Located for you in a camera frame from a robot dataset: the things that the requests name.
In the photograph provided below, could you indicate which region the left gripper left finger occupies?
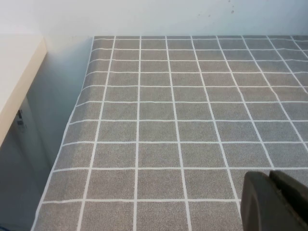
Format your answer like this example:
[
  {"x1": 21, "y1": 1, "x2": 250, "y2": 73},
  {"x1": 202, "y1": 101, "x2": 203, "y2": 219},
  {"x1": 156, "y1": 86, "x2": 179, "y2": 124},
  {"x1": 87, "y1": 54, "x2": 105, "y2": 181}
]
[{"x1": 242, "y1": 170, "x2": 290, "y2": 231}]

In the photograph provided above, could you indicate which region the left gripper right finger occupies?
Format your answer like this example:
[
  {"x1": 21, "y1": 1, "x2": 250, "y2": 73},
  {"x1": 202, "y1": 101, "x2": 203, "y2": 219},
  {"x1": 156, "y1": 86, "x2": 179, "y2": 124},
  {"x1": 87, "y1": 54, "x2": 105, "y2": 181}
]
[{"x1": 269, "y1": 169, "x2": 308, "y2": 231}]

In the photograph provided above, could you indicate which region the grey white-grid tablecloth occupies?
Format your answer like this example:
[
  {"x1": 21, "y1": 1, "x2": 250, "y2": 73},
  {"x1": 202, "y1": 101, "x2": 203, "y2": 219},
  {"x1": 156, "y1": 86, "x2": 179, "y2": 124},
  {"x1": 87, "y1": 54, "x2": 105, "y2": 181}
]
[{"x1": 30, "y1": 35, "x2": 308, "y2": 231}]

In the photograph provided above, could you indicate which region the cream side table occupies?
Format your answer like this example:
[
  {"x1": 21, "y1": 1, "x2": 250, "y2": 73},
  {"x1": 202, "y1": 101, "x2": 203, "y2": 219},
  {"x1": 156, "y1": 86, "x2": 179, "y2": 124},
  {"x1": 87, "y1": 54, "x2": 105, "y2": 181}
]
[{"x1": 0, "y1": 33, "x2": 48, "y2": 148}]

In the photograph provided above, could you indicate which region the small dark wall fixture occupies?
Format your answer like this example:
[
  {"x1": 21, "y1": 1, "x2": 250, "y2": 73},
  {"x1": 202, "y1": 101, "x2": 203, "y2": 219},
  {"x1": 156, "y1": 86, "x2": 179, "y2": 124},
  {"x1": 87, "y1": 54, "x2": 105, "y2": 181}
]
[{"x1": 15, "y1": 109, "x2": 25, "y2": 132}]

